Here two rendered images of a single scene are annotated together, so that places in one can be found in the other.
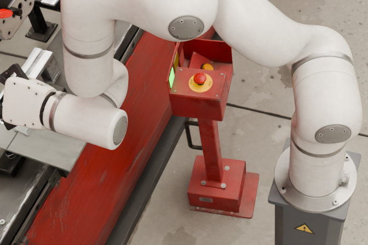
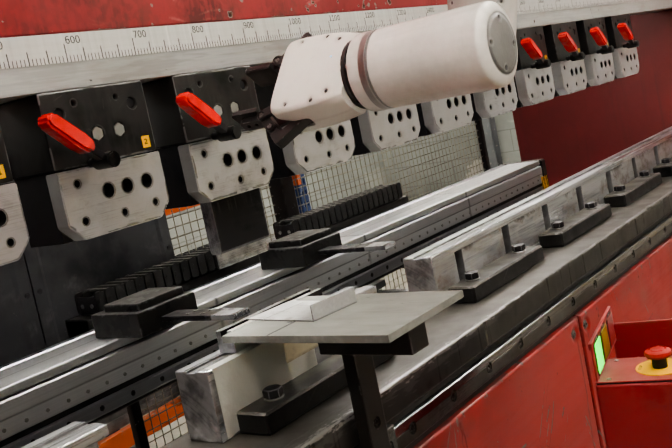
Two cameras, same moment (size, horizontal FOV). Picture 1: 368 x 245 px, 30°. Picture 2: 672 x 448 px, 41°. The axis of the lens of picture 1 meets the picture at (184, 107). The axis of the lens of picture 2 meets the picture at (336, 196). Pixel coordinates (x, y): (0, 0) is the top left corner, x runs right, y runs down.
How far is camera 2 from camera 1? 1.18 m
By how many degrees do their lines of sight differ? 49
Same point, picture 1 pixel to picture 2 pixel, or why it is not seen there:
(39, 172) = (325, 426)
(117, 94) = not seen: hidden behind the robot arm
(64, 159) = (380, 328)
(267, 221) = not seen: outside the picture
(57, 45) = not seen: hidden behind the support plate
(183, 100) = (627, 399)
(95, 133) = (449, 26)
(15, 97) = (299, 60)
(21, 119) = (304, 92)
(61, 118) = (383, 36)
